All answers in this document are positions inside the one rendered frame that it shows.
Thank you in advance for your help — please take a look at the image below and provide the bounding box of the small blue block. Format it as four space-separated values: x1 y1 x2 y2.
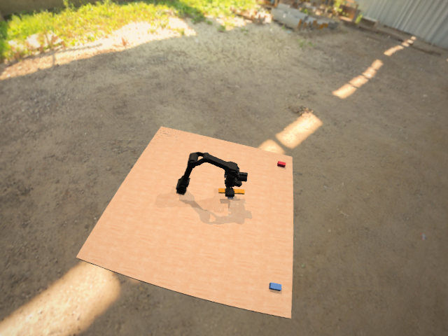
269 282 281 291

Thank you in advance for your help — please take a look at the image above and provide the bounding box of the orange bar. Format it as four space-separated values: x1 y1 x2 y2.
218 188 245 195

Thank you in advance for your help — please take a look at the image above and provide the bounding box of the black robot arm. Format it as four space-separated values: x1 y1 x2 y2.
176 152 248 195

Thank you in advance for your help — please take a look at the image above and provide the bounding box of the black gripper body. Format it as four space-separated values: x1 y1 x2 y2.
224 175 235 197

